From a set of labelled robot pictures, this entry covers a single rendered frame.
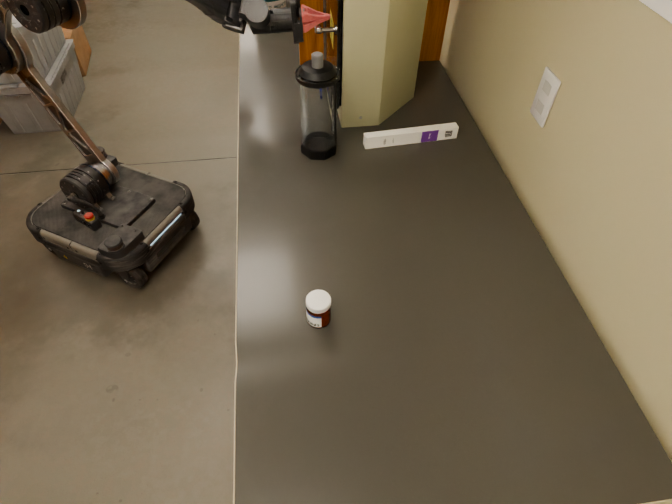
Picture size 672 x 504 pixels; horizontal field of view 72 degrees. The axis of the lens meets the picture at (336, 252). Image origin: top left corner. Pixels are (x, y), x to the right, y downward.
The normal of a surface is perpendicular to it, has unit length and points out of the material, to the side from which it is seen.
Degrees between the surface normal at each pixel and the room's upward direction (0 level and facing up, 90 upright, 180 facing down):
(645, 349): 90
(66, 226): 0
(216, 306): 0
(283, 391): 0
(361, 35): 90
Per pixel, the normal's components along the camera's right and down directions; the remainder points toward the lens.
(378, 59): 0.13, 0.75
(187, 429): 0.01, -0.66
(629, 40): -0.99, 0.09
